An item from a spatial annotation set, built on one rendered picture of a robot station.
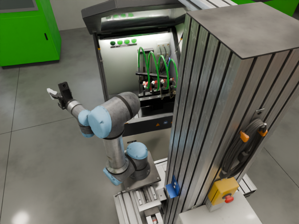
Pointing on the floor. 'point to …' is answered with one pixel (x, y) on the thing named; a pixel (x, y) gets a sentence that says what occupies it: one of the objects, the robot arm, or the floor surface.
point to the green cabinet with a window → (28, 34)
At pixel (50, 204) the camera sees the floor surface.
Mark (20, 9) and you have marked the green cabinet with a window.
